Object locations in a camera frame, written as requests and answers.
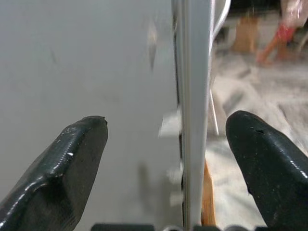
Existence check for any brown wooden post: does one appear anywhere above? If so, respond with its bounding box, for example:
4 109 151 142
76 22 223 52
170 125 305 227
232 16 258 53

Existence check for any white fridge door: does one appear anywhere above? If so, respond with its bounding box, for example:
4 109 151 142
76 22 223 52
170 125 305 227
171 0 216 231

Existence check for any white small fridge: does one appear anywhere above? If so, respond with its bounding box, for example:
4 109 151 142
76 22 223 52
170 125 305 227
0 0 182 231

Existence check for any person in red shorts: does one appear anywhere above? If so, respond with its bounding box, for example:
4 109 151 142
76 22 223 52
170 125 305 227
256 0 304 65

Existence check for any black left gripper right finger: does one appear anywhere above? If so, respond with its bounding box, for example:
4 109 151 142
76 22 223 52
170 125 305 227
225 110 308 231

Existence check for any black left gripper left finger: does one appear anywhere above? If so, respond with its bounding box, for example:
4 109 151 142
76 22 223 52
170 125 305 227
0 115 108 231

